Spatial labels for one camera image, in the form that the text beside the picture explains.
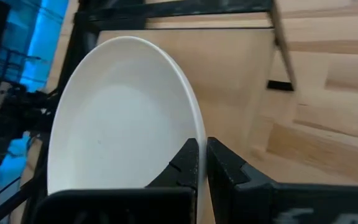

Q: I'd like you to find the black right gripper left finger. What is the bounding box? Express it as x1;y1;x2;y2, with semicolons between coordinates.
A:
32;138;200;224

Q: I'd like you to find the black table edge rail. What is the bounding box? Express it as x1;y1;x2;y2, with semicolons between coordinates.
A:
0;174;48;224

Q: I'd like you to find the white plate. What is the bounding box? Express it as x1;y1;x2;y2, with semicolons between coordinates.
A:
47;35;208;224

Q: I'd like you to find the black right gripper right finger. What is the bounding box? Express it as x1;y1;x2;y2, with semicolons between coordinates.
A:
206;136;358;224

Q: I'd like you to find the large window with black frame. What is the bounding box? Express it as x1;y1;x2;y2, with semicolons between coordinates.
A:
0;0;70;93

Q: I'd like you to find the wooden shelf with black frame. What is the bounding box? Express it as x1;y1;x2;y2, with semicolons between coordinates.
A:
56;0;296;162

